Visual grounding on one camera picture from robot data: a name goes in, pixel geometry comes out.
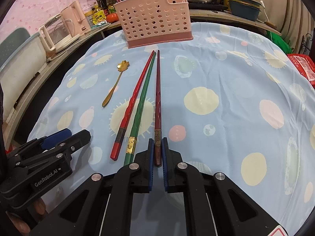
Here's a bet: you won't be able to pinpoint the red chopstick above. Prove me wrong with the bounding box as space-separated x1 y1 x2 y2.
110 51 155 161

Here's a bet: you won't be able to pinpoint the maroon chopstick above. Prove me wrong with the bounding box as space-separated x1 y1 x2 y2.
154 50 162 167

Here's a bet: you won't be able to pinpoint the left hand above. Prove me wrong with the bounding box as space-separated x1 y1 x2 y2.
6 198 48 235

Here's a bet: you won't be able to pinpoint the white plastic bin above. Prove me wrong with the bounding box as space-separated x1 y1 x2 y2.
1 33 47 123

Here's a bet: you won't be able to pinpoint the blue patterned tablecloth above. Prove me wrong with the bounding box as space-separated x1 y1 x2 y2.
29 23 314 235

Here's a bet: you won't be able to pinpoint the gold flower spoon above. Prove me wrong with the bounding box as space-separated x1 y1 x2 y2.
102 60 130 108

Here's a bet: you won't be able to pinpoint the pink white blender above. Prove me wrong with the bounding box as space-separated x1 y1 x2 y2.
38 14 80 59

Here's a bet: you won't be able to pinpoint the pink electric kettle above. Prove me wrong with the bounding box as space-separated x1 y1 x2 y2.
60 0 91 37

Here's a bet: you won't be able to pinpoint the yellow seasoning bag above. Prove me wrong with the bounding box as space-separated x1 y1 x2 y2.
92 8 106 25

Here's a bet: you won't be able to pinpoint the red tomato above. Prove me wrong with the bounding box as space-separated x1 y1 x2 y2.
106 13 119 23

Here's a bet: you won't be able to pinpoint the pink dotted sheet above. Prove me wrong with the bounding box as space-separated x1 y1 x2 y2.
1 0 96 41

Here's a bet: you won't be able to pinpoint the cooking oil bottle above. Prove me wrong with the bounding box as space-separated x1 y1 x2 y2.
106 0 116 14

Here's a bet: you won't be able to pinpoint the pink perforated utensil basket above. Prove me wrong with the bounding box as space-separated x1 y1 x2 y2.
114 0 193 48

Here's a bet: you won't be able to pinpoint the red plastic bag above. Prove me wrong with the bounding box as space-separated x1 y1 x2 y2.
287 54 315 87

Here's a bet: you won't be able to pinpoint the stacked yellow blue bowls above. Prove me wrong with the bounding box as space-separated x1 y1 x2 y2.
229 0 261 21

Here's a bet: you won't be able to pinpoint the beige hanging curtain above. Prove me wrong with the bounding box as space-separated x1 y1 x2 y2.
255 0 314 53

